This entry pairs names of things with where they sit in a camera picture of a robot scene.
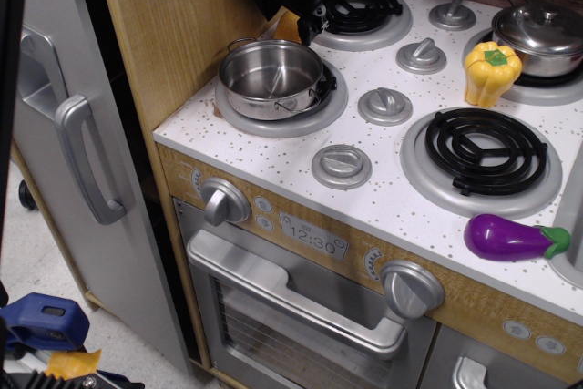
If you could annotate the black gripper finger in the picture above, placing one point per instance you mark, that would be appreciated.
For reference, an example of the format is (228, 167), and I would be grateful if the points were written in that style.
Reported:
(309, 27)

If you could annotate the yellow toy corn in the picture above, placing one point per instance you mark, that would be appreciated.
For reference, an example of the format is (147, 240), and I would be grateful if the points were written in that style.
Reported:
(287, 28)

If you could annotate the small steel pan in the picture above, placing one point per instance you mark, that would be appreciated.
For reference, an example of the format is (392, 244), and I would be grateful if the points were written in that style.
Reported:
(271, 80)

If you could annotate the back left stove burner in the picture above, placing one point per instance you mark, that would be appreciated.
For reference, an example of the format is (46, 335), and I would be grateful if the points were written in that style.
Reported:
(364, 25)

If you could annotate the stove burner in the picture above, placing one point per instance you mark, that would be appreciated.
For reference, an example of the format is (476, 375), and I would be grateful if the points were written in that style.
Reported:
(546, 91)
(364, 25)
(325, 114)
(471, 161)

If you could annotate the front left stove burner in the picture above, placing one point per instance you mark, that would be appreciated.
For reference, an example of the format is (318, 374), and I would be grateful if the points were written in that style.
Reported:
(325, 114)

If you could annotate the front right stove burner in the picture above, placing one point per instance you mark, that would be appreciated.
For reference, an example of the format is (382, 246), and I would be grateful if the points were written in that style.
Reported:
(471, 161)

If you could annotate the back right stove burner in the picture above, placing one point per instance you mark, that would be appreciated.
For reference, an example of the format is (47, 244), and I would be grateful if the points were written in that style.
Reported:
(546, 91)

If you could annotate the grey stovetop knob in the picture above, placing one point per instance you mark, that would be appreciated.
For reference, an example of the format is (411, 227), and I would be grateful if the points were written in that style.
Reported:
(422, 58)
(385, 107)
(342, 167)
(452, 16)

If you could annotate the grey stovetop knob front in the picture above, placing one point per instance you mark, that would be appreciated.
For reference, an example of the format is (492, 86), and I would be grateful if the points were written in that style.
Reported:
(342, 167)

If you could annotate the grey stovetop knob back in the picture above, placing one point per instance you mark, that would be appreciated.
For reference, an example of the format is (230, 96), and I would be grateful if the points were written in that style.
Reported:
(452, 16)

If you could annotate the yellow toy bell pepper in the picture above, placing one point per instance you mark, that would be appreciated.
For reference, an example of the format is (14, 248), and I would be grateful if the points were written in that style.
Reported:
(490, 71)

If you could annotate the left silver oven dial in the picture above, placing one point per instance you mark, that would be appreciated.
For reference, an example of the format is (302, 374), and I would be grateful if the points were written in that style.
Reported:
(224, 202)

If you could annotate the silver oven dial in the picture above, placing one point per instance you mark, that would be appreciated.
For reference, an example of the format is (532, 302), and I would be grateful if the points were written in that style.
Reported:
(224, 202)
(410, 290)

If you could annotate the steel pot with lid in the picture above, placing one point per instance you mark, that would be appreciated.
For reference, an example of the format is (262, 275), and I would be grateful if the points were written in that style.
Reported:
(547, 38)

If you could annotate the grey toy fridge door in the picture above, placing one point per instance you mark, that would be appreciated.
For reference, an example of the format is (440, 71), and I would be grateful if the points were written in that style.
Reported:
(119, 264)

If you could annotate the purple toy eggplant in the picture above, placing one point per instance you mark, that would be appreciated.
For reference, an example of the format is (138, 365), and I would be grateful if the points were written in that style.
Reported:
(494, 238)

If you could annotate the right silver oven dial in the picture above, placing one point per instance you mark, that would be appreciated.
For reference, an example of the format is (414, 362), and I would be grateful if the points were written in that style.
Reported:
(410, 290)

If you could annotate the grey oven door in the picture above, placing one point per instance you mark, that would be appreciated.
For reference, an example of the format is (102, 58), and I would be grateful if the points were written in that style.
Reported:
(263, 348)

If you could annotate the black caster wheel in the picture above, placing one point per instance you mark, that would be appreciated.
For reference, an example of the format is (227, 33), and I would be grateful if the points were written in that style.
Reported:
(25, 196)

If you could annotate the grey lower right door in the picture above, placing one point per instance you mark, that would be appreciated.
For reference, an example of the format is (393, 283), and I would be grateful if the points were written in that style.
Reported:
(457, 361)

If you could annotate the blue clamp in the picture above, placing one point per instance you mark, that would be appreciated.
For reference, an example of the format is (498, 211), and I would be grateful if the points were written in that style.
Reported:
(45, 322)

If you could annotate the yellow tape piece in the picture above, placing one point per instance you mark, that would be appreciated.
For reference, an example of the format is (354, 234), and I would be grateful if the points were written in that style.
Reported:
(68, 365)

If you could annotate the silver fridge door handle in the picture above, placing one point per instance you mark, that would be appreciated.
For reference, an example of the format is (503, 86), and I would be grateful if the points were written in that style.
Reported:
(69, 119)

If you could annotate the silver oven door handle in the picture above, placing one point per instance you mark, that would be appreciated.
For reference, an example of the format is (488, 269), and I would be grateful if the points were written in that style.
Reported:
(286, 282)

